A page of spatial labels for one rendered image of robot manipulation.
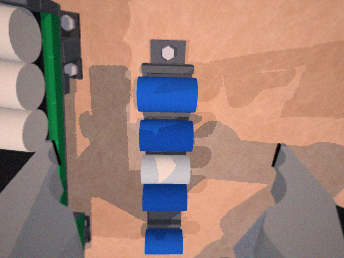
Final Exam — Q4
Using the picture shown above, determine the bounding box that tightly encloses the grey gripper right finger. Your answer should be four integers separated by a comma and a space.
254, 143, 344, 258

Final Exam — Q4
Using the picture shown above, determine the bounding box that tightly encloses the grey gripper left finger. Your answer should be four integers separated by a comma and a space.
0, 140, 85, 258

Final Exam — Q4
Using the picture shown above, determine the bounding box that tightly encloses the blue cylinder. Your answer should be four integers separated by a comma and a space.
142, 184, 188, 211
144, 229, 183, 255
137, 76, 198, 113
139, 120, 194, 152

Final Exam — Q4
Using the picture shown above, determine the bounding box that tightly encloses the white cylinder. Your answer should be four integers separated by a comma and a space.
0, 107, 48, 152
0, 3, 42, 63
141, 155, 190, 184
0, 59, 45, 111

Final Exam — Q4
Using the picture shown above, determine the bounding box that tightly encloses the grey flat bar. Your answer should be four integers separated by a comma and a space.
24, 0, 58, 16

